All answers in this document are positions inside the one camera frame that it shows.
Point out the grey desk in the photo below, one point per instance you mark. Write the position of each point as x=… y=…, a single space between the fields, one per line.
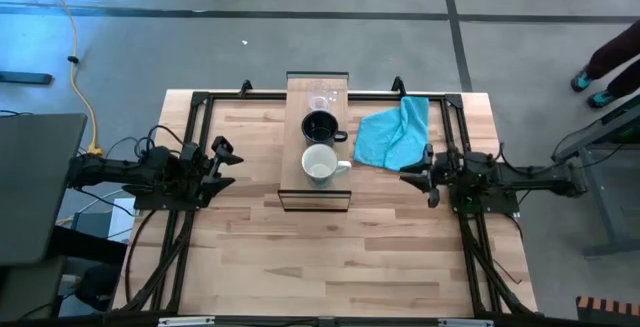
x=40 y=187

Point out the person's teal shoe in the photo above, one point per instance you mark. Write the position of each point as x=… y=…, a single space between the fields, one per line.
x=600 y=99
x=581 y=81

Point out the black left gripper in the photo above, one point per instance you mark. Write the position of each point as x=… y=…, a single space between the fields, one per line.
x=200 y=169

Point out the dark blue speckled enamel mug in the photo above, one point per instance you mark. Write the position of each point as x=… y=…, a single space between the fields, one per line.
x=320 y=127

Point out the orange black striped box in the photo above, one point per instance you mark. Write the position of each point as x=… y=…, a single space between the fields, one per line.
x=607 y=309

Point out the grey metal stand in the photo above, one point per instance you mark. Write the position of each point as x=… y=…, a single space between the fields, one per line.
x=600 y=177

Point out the wooden shelf black metal frame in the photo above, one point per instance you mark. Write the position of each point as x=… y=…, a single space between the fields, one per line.
x=295 y=167

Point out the black flat floor bar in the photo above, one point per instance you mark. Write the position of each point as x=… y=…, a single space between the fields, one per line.
x=25 y=78

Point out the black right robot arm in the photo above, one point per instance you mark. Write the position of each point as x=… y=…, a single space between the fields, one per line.
x=525 y=179

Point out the clear plastic cup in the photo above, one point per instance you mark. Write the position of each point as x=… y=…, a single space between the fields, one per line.
x=320 y=102

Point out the blue microfibre cloth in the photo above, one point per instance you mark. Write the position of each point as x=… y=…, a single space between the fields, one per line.
x=390 y=137

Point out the person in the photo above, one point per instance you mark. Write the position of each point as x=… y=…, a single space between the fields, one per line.
x=617 y=49

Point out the silver metal bracket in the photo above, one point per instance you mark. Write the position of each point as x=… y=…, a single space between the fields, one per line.
x=186 y=321
x=465 y=322

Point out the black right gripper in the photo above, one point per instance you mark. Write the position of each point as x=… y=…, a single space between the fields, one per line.
x=441 y=173

